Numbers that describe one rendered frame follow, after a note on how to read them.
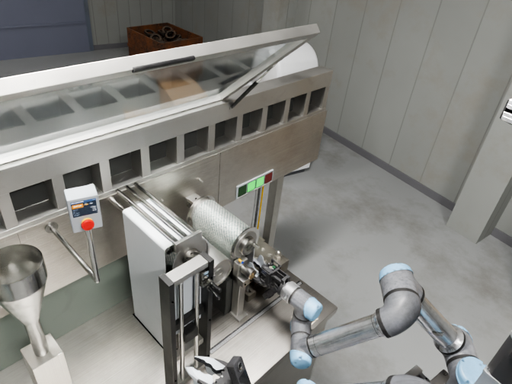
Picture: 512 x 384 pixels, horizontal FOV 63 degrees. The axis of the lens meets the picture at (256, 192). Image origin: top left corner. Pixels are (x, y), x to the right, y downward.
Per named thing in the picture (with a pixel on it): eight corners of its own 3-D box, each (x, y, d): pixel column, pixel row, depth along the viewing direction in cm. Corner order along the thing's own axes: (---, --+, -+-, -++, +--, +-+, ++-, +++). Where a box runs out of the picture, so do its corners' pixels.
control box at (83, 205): (74, 238, 99) (67, 204, 94) (70, 222, 104) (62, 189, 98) (104, 231, 102) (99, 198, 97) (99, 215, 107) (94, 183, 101)
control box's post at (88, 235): (95, 283, 114) (84, 227, 103) (93, 279, 115) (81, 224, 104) (100, 280, 115) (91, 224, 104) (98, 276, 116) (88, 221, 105)
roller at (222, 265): (207, 292, 153) (208, 269, 146) (166, 254, 167) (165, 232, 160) (231, 276, 160) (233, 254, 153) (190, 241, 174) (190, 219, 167)
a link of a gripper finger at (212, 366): (192, 368, 121) (216, 388, 117) (194, 354, 118) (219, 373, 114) (200, 362, 123) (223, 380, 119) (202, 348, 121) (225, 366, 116)
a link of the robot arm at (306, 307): (308, 328, 150) (312, 312, 145) (286, 308, 156) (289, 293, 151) (321, 315, 155) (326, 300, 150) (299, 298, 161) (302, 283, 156)
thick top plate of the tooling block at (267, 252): (262, 286, 177) (264, 276, 173) (203, 238, 198) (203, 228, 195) (287, 269, 186) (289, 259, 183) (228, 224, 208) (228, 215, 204)
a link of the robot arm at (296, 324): (288, 345, 156) (292, 327, 150) (289, 321, 165) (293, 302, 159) (308, 348, 156) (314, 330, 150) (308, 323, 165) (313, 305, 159)
